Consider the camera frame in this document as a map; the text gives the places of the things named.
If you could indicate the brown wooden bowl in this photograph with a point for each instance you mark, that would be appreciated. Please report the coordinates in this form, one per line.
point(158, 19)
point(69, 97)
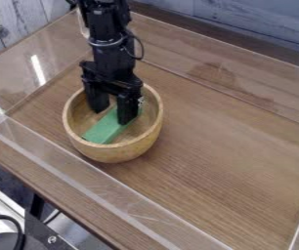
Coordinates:
point(133, 142)

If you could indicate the clear acrylic corner bracket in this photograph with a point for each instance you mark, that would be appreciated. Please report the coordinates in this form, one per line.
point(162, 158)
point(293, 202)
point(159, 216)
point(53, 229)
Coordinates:
point(82, 27)

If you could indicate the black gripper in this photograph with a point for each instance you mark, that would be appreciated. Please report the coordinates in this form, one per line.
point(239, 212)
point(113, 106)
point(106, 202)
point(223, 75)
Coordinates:
point(107, 75)

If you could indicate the green rectangular block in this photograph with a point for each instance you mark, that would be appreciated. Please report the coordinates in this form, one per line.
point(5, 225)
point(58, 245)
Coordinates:
point(106, 129)

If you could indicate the black metal bracket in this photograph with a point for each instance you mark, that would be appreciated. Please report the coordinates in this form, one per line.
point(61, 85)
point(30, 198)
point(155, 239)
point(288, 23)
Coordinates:
point(42, 238)

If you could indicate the clear acrylic tray wall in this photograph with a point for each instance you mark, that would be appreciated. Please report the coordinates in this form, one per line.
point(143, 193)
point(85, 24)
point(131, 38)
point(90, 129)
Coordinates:
point(215, 185)

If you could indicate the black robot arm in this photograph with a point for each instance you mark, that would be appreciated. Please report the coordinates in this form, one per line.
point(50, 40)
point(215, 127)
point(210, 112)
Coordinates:
point(106, 18)

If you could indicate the black table leg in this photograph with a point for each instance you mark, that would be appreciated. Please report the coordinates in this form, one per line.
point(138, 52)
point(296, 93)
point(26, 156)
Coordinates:
point(37, 206)

